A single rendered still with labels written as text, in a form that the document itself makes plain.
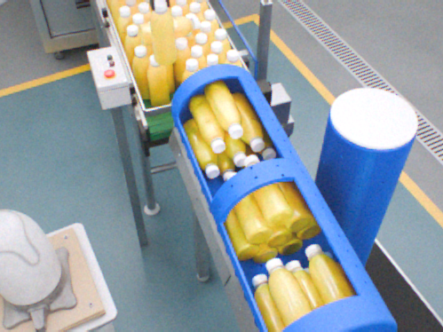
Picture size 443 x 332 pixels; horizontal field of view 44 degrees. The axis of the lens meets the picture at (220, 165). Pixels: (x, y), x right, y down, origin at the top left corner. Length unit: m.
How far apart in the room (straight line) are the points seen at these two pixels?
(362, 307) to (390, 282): 1.32
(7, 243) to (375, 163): 1.11
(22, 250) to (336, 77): 2.66
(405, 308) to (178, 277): 1.01
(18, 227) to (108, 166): 1.81
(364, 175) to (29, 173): 1.91
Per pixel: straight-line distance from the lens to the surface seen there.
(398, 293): 2.50
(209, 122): 1.59
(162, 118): 1.97
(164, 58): 1.72
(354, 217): 2.01
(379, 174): 1.83
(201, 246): 2.32
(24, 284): 1.33
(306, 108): 3.33
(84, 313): 1.42
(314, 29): 3.95
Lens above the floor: 2.27
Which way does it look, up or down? 50 degrees down
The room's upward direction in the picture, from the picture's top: straight up
